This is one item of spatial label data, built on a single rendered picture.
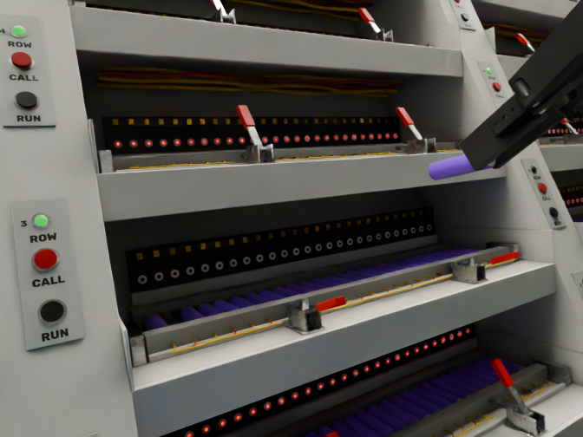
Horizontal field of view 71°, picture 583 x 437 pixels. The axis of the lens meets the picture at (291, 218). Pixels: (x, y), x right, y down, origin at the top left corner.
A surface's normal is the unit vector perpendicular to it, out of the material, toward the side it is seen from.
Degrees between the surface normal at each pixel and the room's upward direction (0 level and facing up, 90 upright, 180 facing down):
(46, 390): 90
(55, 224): 90
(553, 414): 21
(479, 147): 89
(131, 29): 110
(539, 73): 91
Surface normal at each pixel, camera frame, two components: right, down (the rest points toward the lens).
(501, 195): -0.87, 0.12
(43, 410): 0.42, -0.34
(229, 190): 0.48, 0.00
